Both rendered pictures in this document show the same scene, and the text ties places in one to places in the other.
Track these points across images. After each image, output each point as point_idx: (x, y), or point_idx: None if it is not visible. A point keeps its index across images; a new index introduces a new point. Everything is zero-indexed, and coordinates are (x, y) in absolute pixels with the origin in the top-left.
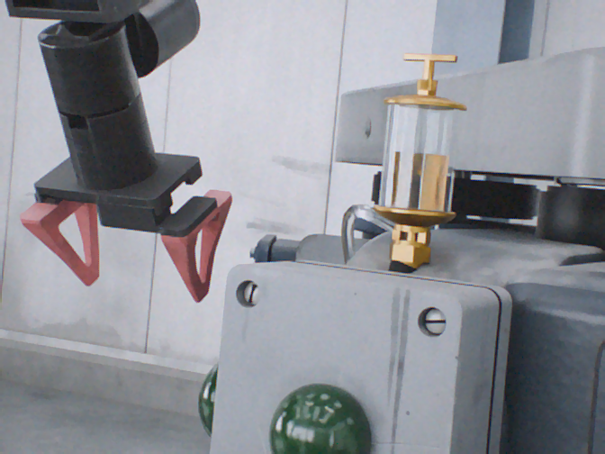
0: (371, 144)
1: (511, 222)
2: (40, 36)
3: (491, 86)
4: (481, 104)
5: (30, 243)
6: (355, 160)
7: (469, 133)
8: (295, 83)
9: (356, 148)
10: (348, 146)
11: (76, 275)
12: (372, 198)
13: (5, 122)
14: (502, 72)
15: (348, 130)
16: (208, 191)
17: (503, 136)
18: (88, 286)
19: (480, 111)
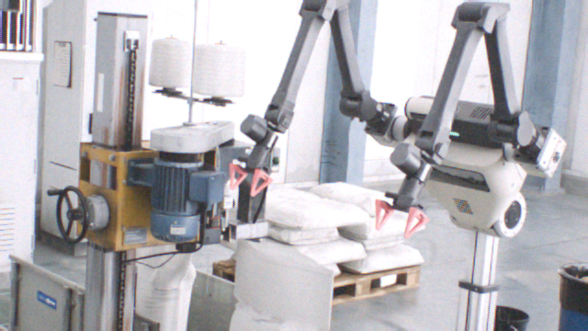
0: (214, 143)
1: (160, 158)
2: (277, 136)
3: (229, 128)
4: (228, 131)
5: None
6: (211, 148)
7: (227, 135)
8: None
9: (211, 145)
10: (209, 146)
11: (256, 193)
12: (197, 158)
13: None
14: (230, 126)
15: (209, 142)
16: (234, 164)
17: (230, 134)
18: (253, 196)
19: (228, 131)
